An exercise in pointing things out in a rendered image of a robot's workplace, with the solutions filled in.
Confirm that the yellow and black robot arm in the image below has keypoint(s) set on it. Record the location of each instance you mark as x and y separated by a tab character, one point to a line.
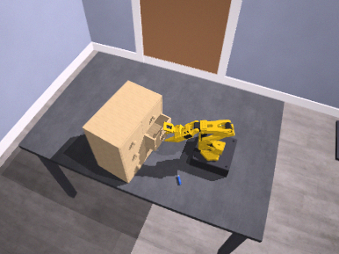
209	142

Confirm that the wooden chest of drawers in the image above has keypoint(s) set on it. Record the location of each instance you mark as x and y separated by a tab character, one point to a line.
109	128

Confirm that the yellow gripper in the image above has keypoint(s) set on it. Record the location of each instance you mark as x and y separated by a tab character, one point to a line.
177	130

